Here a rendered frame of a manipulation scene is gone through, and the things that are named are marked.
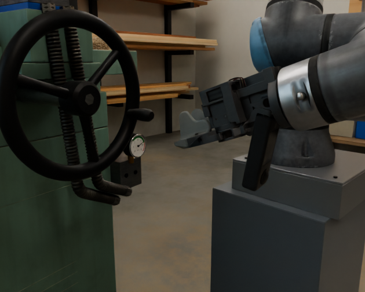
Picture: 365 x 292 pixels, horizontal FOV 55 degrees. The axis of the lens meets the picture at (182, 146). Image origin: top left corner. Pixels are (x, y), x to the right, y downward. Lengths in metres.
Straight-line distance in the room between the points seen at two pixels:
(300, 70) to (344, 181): 0.39
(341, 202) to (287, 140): 0.18
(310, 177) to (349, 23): 0.37
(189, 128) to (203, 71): 4.12
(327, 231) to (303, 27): 0.44
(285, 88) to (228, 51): 3.97
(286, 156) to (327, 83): 0.44
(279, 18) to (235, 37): 3.80
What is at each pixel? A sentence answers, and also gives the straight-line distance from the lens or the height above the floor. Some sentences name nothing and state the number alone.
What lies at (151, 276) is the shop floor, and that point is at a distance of 1.58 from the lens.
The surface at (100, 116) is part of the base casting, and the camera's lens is 0.91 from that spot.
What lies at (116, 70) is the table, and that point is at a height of 0.85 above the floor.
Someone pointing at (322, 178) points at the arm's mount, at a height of 0.63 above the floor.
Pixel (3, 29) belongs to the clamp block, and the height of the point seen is 0.93.
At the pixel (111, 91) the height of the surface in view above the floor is 0.61.
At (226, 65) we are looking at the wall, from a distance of 4.44.
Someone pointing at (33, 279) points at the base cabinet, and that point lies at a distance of 0.90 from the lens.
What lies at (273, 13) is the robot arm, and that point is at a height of 0.94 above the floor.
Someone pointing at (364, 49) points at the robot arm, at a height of 0.88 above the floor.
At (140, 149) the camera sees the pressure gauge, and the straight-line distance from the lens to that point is 0.93.
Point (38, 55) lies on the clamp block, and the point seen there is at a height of 0.88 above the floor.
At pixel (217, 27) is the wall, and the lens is 4.56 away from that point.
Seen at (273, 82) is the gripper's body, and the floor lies 0.84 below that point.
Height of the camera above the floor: 0.87
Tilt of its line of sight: 13 degrees down
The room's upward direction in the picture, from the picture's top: straight up
